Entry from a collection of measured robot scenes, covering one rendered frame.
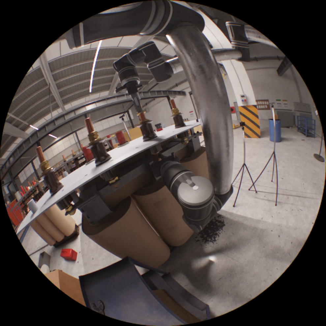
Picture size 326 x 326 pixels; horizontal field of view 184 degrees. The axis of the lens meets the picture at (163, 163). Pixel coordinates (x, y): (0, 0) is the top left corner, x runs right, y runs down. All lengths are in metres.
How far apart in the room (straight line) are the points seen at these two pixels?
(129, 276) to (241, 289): 1.19
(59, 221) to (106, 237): 2.19
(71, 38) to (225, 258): 1.71
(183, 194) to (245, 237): 1.40
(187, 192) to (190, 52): 0.37
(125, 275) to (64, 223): 2.28
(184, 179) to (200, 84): 0.27
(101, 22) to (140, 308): 0.86
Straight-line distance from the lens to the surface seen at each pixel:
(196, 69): 0.28
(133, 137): 5.43
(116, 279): 0.69
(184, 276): 1.44
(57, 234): 3.08
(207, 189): 0.28
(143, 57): 0.64
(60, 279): 1.08
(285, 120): 8.65
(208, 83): 0.27
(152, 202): 0.65
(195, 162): 0.86
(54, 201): 0.39
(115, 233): 0.63
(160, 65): 0.63
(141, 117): 0.55
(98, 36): 0.30
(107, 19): 0.26
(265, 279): 1.61
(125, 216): 0.58
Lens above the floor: 1.42
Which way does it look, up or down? 21 degrees down
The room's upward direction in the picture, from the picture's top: 19 degrees counter-clockwise
